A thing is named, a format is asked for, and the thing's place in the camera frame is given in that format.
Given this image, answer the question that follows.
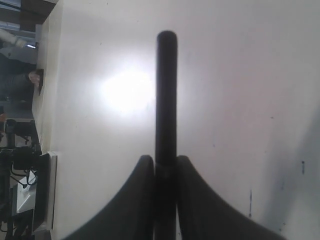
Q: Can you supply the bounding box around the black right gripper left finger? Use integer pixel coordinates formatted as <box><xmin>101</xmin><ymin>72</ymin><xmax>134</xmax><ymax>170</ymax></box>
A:
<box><xmin>66</xmin><ymin>155</ymin><xmax>155</xmax><ymax>240</ymax></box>

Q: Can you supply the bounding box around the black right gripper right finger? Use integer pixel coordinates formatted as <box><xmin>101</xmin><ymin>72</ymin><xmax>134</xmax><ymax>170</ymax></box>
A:
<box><xmin>176</xmin><ymin>155</ymin><xmax>283</xmax><ymax>240</ymax></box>

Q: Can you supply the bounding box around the black paintbrush silver ferrule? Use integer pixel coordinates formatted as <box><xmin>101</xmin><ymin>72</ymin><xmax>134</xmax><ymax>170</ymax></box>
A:
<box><xmin>154</xmin><ymin>30</ymin><xmax>178</xmax><ymax>240</ymax></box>

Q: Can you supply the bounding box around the black monitor on stand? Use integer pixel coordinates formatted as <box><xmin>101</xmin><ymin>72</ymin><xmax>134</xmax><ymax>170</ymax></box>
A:
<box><xmin>32</xmin><ymin>151</ymin><xmax>58</xmax><ymax>233</ymax></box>

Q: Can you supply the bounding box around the person in dark jacket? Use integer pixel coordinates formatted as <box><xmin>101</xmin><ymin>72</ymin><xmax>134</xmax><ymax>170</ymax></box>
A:
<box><xmin>0</xmin><ymin>53</ymin><xmax>42</xmax><ymax>101</ymax></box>

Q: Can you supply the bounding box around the black camera tripod equipment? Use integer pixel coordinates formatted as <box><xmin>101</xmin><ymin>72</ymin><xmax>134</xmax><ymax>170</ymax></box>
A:
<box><xmin>0</xmin><ymin>119</ymin><xmax>42</xmax><ymax>240</ymax></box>

